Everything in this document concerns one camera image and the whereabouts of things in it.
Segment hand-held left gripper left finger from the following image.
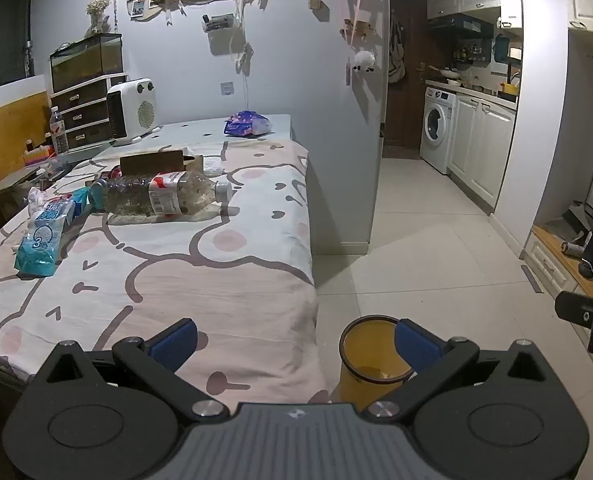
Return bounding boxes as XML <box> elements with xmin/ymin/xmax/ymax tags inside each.
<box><xmin>29</xmin><ymin>318</ymin><xmax>230</xmax><ymax>423</ymax></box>

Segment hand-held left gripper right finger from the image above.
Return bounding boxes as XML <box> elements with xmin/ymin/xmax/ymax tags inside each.
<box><xmin>365</xmin><ymin>319</ymin><xmax>567</xmax><ymax>420</ymax></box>

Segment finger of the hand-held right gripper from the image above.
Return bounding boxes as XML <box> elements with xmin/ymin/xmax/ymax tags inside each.
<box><xmin>555</xmin><ymin>291</ymin><xmax>593</xmax><ymax>332</ymax></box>

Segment yellow trash bin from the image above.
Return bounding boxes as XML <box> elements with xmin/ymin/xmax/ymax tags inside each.
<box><xmin>337</xmin><ymin>315</ymin><xmax>420</xmax><ymax>411</ymax></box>

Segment brown cardboard box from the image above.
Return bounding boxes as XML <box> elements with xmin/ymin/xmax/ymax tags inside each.
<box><xmin>120</xmin><ymin>150</ymin><xmax>204</xmax><ymax>176</ymax></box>

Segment low wooden top cabinet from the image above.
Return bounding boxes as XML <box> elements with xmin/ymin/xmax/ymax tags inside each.
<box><xmin>523</xmin><ymin>224</ymin><xmax>593</xmax><ymax>307</ymax></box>

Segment pink printed blanket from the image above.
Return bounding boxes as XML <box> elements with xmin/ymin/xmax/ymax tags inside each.
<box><xmin>0</xmin><ymin>139</ymin><xmax>330</xmax><ymax>406</ymax></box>

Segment clear plastic bag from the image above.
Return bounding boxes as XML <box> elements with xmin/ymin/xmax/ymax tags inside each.
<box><xmin>107</xmin><ymin>204</ymin><xmax>228</xmax><ymax>226</ymax></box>

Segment clear plastic bottle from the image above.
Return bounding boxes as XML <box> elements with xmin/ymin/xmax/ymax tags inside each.
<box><xmin>104</xmin><ymin>170</ymin><xmax>233</xmax><ymax>217</ymax></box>

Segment blue tissue packet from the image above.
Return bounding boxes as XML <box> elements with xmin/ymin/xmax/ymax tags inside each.
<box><xmin>14</xmin><ymin>187</ymin><xmax>92</xmax><ymax>278</ymax></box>

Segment white lower kitchen cabinets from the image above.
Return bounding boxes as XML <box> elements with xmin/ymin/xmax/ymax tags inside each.
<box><xmin>448</xmin><ymin>91</ymin><xmax>518</xmax><ymax>212</ymax></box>

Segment crumpled white tissue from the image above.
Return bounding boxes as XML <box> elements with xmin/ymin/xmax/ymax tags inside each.
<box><xmin>26</xmin><ymin>187</ymin><xmax>48</xmax><ymax>218</ymax></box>

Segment light blue bed sheet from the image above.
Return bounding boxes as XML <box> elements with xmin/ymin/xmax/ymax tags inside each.
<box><xmin>94</xmin><ymin>114</ymin><xmax>292</xmax><ymax>161</ymax></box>

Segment white washing machine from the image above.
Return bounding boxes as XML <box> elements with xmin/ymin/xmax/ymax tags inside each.
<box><xmin>420</xmin><ymin>87</ymin><xmax>458</xmax><ymax>175</ymax></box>

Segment grey side table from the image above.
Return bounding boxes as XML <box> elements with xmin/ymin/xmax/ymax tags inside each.
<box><xmin>0</xmin><ymin>147</ymin><xmax>110</xmax><ymax>201</ymax></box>

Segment purple snack packet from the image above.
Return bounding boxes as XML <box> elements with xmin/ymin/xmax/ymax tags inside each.
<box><xmin>224</xmin><ymin>110</ymin><xmax>272</xmax><ymax>137</ymax></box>

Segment orange box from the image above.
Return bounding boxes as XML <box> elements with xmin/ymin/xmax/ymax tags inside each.
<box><xmin>24</xmin><ymin>145</ymin><xmax>57</xmax><ymax>166</ymax></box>

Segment white fan heater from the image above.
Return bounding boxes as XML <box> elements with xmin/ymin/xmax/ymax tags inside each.
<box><xmin>106</xmin><ymin>78</ymin><xmax>161</xmax><ymax>147</ymax></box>

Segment small water bottle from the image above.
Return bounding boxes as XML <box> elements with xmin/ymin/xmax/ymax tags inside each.
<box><xmin>50</xmin><ymin>106</ymin><xmax>70</xmax><ymax>155</ymax></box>

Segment brown door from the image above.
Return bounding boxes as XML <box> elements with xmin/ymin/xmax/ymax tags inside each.
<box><xmin>383</xmin><ymin>0</ymin><xmax>431</xmax><ymax>149</ymax></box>

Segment dark drawer chest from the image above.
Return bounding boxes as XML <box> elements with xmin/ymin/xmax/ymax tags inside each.
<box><xmin>50</xmin><ymin>72</ymin><xmax>128</xmax><ymax>153</ymax></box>

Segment wooden headboard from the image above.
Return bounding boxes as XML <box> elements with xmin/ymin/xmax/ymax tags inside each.
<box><xmin>0</xmin><ymin>89</ymin><xmax>52</xmax><ymax>211</ymax></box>

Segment hanging bags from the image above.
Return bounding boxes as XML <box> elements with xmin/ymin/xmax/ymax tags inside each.
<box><xmin>389</xmin><ymin>20</ymin><xmax>408</xmax><ymax>84</ymax></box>

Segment glass fish tank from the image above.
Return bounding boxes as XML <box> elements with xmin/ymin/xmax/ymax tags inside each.
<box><xmin>50</xmin><ymin>33</ymin><xmax>123</xmax><ymax>93</ymax></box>

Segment dark range hood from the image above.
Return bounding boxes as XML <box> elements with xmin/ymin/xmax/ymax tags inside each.
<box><xmin>429</xmin><ymin>16</ymin><xmax>495</xmax><ymax>39</ymax></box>

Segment dried flower bunch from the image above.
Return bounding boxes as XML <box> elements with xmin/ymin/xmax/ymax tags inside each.
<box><xmin>86</xmin><ymin>0</ymin><xmax>113</xmax><ymax>38</ymax></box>

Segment wooden wall rack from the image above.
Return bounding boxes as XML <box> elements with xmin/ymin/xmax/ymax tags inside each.
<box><xmin>343</xmin><ymin>19</ymin><xmax>373</xmax><ymax>42</ymax></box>

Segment small wall shelf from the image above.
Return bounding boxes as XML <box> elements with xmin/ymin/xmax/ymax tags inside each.
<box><xmin>202</xmin><ymin>12</ymin><xmax>237</xmax><ymax>34</ymax></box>

